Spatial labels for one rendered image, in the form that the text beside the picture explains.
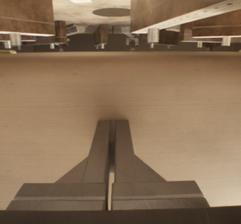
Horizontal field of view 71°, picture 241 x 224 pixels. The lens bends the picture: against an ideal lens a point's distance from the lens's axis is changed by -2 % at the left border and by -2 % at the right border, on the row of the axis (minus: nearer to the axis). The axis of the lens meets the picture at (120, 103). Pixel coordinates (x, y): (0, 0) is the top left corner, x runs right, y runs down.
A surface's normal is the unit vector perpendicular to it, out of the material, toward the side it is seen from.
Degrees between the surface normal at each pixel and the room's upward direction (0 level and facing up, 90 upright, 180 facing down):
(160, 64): 135
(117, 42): 90
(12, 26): 90
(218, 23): 90
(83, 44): 90
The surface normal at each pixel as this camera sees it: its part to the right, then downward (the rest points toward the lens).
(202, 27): -0.53, 0.25
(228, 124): 0.07, 0.29
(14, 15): 0.84, 0.15
